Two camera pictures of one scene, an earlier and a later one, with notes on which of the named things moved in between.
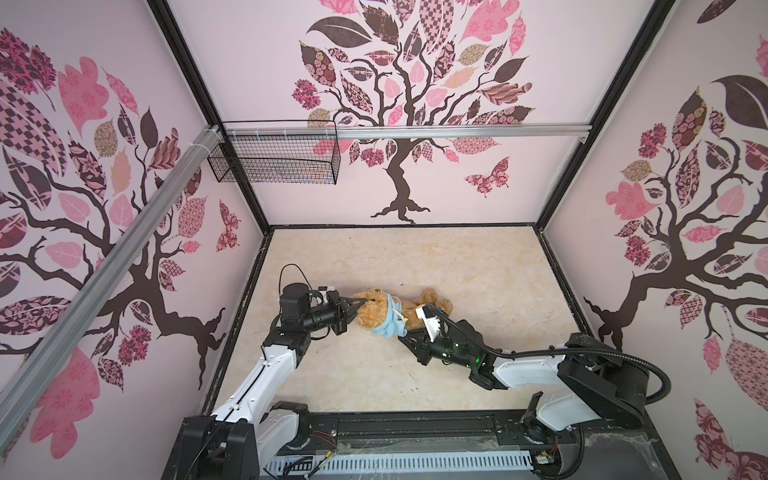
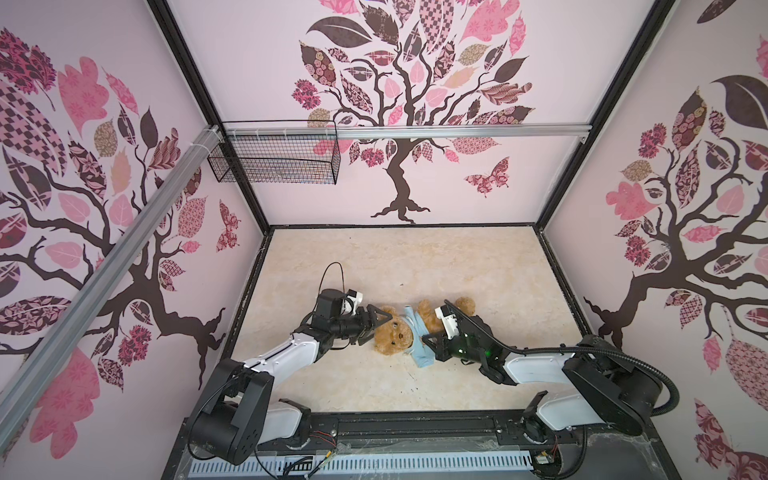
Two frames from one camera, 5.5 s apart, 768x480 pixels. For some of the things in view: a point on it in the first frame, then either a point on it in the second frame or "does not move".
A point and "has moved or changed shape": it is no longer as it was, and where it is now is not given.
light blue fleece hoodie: (395, 324) has moved or changed shape
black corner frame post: (642, 40) does not move
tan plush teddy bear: (371, 311) -> (395, 336)
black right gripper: (424, 346) does not move
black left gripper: (344, 312) -> (365, 326)
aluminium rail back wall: (315, 131) does not move
